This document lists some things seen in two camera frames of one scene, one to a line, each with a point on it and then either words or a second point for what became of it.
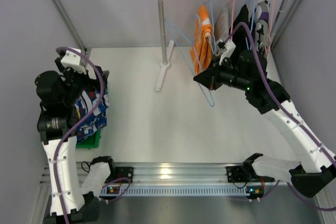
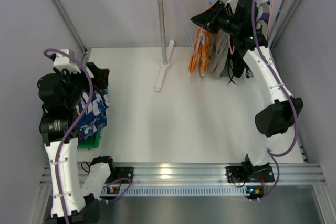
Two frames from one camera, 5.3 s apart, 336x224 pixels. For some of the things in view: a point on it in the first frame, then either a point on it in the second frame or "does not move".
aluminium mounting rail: x=178 y=173 does not move
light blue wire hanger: x=194 y=57 to x=182 y=7
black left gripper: x=104 y=76 does not move
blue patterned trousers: x=86 y=102 does not move
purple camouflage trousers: x=262 y=16 does not move
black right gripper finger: x=206 y=78 to x=203 y=19
